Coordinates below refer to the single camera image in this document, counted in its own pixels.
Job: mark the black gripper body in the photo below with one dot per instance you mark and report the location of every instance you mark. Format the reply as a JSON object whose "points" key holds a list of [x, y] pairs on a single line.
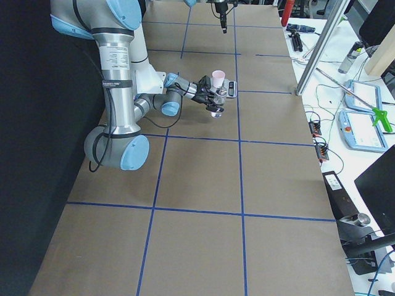
{"points": [[200, 95], [221, 10]]}

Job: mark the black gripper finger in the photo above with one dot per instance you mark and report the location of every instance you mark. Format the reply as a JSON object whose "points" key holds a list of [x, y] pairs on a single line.
{"points": [[223, 23], [214, 108]]}

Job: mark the glass sauce dispenser bottle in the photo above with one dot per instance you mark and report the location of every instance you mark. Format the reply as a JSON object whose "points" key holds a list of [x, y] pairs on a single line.
{"points": [[219, 101]]}

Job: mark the pink paper cup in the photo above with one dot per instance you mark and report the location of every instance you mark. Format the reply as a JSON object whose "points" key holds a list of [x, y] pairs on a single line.
{"points": [[218, 77]]}

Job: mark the white digital kitchen scale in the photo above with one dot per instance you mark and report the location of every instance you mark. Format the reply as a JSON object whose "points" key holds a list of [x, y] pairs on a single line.
{"points": [[231, 88]]}

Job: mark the blue folded umbrella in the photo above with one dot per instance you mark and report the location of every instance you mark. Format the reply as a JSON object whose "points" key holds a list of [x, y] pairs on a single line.
{"points": [[300, 28]]}

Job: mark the red bottle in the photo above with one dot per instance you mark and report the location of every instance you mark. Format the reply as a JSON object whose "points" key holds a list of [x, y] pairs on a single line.
{"points": [[287, 12]]}

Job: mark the black folded tripod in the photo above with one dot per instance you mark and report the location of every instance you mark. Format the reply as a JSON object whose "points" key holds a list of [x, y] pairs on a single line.
{"points": [[296, 41]]}

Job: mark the clear water bottle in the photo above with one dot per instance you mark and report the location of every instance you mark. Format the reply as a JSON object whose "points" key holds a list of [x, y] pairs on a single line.
{"points": [[350, 58]]}

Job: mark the blue teach pendant near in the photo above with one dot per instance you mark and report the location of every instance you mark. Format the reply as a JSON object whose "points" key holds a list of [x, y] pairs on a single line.
{"points": [[359, 133]]}

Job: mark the blue teach pendant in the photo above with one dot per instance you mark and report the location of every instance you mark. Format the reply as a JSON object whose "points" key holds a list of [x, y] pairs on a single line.
{"points": [[359, 133], [369, 93]]}

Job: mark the blue teach pendant far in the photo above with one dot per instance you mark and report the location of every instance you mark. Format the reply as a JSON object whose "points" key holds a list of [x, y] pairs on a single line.
{"points": [[369, 93]]}

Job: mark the black power adapter box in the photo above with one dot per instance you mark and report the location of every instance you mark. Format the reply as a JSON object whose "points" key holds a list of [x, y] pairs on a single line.
{"points": [[341, 204]]}

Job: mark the black monitor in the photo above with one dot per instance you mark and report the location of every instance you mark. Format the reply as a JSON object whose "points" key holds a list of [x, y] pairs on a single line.
{"points": [[376, 188]]}

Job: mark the aluminium frame post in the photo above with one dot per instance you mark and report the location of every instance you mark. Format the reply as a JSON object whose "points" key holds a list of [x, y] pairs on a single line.
{"points": [[331, 23]]}

